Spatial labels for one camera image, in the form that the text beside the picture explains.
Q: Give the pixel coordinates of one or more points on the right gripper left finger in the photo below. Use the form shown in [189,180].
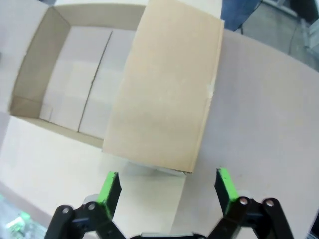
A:
[107,199]

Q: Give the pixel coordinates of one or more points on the person blue trousers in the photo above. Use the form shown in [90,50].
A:
[235,11]

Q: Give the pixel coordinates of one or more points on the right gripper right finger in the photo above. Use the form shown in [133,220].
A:
[228,194]

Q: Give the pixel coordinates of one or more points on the grey metal frame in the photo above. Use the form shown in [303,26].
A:
[310,37]

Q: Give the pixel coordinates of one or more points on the brown cardboard box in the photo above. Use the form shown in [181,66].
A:
[162,87]

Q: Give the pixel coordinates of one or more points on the clear plastic green-print package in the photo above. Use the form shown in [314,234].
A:
[17,221]

